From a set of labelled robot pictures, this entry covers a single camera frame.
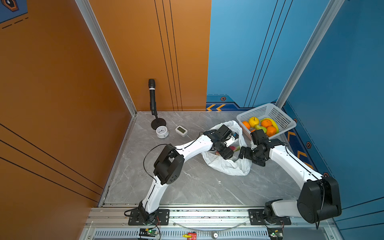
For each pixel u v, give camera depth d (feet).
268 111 3.73
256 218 2.38
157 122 3.65
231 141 2.65
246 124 3.45
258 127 3.35
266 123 3.55
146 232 2.33
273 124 3.57
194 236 2.20
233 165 2.66
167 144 1.77
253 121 3.46
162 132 3.38
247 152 2.52
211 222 2.38
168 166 1.73
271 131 3.33
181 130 3.46
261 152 2.05
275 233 2.31
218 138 2.31
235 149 2.78
